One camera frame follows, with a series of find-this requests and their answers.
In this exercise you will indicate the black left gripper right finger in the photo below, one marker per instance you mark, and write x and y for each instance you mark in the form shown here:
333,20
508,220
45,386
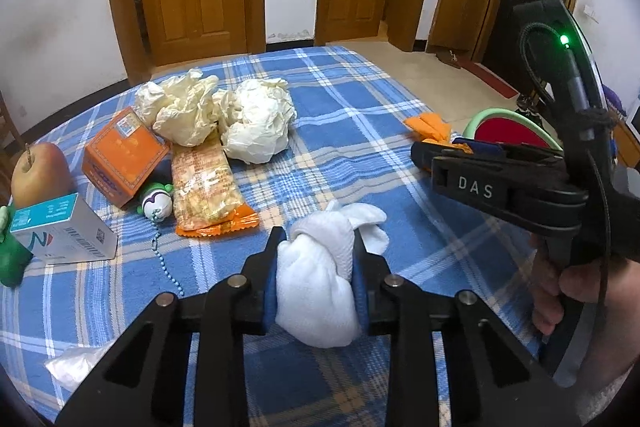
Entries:
492,379

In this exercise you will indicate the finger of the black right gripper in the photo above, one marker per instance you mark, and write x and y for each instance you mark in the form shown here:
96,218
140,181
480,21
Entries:
423,153

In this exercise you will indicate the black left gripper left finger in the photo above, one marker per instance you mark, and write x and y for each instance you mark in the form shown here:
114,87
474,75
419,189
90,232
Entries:
178,344

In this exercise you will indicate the clear plastic wrapper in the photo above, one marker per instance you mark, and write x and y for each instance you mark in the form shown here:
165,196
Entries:
72,367

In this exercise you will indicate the white paper ball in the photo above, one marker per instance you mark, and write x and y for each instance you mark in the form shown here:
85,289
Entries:
254,119

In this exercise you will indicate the teal white medicine box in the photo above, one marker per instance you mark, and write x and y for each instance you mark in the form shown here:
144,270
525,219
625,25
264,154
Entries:
64,230

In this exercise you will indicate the white tissue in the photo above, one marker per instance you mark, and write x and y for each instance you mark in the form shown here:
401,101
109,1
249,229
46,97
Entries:
315,266

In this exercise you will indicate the green white toy keychain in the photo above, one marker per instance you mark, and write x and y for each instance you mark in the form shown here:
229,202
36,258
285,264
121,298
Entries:
156,205

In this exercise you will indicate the orange snack packet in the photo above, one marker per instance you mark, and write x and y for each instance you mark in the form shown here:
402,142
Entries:
207,201

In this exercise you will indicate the orange cardboard box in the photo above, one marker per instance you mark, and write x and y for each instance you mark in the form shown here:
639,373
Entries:
122,156

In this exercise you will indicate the red green trash bin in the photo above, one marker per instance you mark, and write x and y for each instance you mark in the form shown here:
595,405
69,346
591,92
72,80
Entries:
499,125

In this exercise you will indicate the wooden side cabinet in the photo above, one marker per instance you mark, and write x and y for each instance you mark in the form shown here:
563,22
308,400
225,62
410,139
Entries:
627,146

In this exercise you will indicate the brown slipper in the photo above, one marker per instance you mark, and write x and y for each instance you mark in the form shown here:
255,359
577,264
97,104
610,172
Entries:
448,58

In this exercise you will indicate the red door mat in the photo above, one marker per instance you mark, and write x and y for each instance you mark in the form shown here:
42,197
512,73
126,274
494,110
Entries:
488,77

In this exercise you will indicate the wooden shoe cabinet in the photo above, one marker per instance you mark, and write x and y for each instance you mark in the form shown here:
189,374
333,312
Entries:
456,25

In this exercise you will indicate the green flower shaped container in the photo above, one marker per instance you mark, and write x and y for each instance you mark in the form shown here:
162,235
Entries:
14,257

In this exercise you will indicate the red yellow apple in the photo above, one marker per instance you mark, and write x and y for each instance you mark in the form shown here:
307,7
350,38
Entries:
40,174

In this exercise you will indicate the wooden chair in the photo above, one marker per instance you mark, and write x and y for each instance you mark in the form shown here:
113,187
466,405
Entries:
12,145

